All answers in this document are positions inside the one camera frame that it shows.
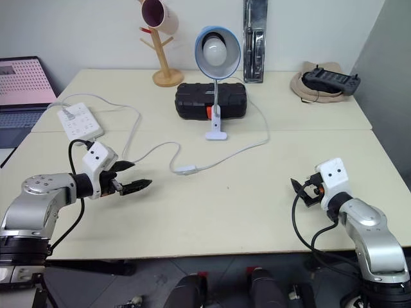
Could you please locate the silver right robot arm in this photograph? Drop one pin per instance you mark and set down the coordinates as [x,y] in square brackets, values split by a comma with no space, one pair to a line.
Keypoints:
[375,234]

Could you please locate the grey laptop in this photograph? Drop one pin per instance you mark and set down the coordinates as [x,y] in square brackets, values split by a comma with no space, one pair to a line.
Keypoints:
[22,83]

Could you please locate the black plastic tool case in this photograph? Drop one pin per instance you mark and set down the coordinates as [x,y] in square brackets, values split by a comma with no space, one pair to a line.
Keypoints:
[192,102]

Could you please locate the white power strip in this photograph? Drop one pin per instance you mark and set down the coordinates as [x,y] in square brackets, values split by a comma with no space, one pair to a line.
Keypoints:
[84,123]

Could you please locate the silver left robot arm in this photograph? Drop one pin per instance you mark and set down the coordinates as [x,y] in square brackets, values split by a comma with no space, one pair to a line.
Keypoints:
[38,205]

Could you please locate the silver metal bracket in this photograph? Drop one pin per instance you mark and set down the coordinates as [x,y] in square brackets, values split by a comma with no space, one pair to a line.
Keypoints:
[255,41]

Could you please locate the cream mug with dark inside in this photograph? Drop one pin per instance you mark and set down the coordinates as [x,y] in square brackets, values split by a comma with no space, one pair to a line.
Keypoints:
[168,22]

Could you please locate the beige cloth hat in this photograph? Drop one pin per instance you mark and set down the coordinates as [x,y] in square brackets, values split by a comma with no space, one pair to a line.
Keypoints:
[300,91]

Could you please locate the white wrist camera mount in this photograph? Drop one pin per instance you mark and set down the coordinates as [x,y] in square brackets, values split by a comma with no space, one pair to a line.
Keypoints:
[96,158]
[335,179]

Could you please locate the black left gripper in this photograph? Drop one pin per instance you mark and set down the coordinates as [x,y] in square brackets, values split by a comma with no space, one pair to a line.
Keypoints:
[107,184]

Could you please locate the wooden mug tree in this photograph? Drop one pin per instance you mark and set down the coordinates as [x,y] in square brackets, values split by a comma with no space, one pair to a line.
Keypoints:
[167,77]

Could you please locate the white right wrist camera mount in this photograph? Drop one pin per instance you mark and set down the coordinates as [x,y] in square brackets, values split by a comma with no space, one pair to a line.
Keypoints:
[335,179]

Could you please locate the white light bulb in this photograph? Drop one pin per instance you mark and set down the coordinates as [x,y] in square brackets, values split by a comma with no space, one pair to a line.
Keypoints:
[214,51]

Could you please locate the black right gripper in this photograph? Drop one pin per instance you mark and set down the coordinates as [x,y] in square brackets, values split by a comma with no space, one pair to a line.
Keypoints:
[316,189]

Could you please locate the blue white desk lamp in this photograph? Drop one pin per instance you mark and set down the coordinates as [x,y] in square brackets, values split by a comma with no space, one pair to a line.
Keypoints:
[215,126]

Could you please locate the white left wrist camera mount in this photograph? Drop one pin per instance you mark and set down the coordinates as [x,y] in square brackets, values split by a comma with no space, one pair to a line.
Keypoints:
[96,158]

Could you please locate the dark rounded shape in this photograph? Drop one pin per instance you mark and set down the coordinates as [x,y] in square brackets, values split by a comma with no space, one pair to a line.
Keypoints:
[266,288]
[186,292]

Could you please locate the black handheld controller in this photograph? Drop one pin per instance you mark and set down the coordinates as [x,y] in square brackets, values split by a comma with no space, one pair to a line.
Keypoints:
[334,80]

